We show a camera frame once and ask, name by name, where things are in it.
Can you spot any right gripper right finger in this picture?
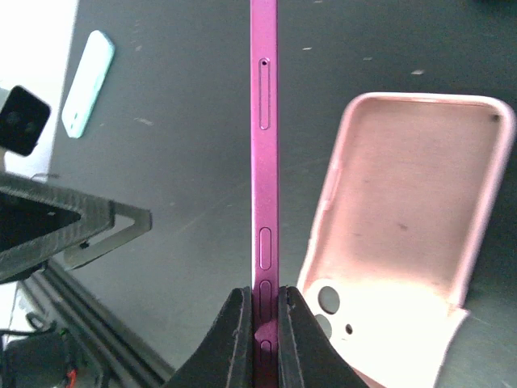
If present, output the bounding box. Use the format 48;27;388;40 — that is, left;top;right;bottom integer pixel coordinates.
278;286;368;388

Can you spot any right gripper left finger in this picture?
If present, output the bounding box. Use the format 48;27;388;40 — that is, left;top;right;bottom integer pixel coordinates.
163;287;253;388

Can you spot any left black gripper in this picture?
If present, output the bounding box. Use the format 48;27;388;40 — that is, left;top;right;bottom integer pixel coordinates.
1;173;153;283

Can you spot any pink-edged phone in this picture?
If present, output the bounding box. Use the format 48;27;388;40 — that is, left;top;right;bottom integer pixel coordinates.
250;1;280;387

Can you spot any black front aluminium rail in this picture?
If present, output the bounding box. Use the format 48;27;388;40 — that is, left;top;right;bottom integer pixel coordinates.
20;260;174;387

